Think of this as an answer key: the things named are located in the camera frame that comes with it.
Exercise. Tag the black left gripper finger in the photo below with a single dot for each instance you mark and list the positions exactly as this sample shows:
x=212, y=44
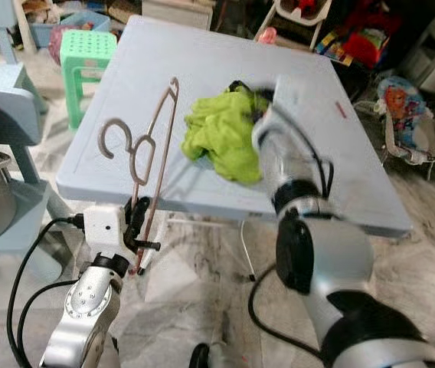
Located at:
x=143, y=218
x=131, y=222

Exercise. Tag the lime green garment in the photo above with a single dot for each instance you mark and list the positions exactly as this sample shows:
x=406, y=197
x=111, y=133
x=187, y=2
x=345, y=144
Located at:
x=221, y=138

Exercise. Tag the pinkish plastic clothes hanger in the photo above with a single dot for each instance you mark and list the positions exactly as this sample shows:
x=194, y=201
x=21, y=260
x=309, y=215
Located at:
x=116, y=120

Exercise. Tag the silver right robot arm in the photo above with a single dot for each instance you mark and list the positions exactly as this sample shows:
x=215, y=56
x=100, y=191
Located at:
x=332, y=261

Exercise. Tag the small pink toy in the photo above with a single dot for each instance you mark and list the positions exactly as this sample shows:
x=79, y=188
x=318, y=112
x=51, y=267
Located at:
x=267, y=35

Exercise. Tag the white baby high chair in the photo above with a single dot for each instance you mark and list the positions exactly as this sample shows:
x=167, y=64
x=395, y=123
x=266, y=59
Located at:
x=286, y=18

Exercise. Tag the light blue plastic table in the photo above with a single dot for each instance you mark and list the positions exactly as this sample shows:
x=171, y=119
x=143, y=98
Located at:
x=171, y=77

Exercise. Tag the red black ball toy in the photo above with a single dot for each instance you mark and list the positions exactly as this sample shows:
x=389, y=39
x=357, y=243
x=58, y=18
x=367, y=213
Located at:
x=307, y=7

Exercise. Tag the red toy bundle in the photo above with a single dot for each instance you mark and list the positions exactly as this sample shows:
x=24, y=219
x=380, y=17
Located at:
x=363, y=47

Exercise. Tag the white television cabinet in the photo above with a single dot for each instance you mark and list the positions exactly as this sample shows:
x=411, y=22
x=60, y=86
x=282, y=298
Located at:
x=175, y=11

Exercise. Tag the cartoon print baby bouncer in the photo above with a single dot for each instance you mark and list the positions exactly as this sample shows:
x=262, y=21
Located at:
x=397, y=103

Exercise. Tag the green plastic stool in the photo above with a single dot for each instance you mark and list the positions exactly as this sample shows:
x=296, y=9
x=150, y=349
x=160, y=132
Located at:
x=87, y=50

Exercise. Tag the grey plastic armchair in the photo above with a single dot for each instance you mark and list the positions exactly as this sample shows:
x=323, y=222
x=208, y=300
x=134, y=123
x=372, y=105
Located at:
x=432, y=54

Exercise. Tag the purple patterned bag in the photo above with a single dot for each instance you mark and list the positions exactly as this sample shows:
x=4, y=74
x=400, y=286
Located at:
x=57, y=46

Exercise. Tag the blue toy basket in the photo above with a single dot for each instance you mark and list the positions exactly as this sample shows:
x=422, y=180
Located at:
x=45, y=34

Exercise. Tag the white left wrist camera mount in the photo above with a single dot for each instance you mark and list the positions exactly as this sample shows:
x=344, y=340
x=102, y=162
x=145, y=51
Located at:
x=104, y=228

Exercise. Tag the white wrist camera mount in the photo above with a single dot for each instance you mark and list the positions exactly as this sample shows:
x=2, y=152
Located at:
x=104, y=228
x=286, y=100

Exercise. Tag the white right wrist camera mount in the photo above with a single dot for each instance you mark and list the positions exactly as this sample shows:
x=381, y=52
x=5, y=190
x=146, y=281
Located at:
x=286, y=100

